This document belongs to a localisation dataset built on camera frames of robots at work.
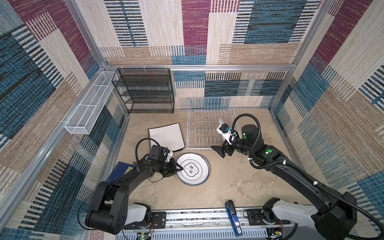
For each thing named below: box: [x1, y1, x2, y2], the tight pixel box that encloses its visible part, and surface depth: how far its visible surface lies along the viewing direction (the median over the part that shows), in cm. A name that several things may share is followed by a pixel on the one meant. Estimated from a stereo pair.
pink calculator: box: [88, 229, 106, 240], surface depth 70 cm
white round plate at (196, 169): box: [176, 152, 211, 186], surface depth 89 cm
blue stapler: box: [225, 200, 243, 237], surface depth 73 cm
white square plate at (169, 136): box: [148, 122, 186, 152], surface depth 108 cm
